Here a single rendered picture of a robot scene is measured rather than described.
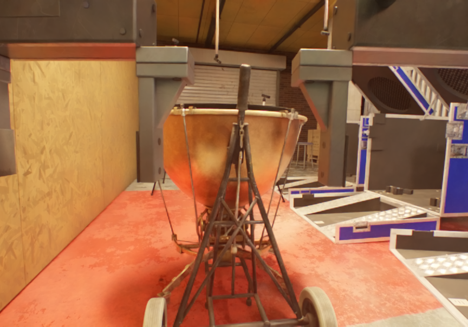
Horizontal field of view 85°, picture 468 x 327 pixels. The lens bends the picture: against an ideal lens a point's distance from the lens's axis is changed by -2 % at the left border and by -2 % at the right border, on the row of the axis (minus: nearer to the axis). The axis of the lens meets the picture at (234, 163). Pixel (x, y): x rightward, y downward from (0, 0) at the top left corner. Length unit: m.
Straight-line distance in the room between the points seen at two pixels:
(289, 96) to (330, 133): 8.03
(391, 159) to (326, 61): 2.92
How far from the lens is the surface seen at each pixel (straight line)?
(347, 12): 0.24
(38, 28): 0.25
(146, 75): 0.21
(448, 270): 1.76
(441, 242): 2.08
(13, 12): 0.26
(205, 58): 7.44
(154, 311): 0.87
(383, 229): 2.07
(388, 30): 0.23
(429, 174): 3.45
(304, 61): 0.21
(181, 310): 0.90
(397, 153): 3.16
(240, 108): 0.79
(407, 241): 1.99
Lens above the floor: 0.69
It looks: 6 degrees down
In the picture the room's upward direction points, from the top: 1 degrees clockwise
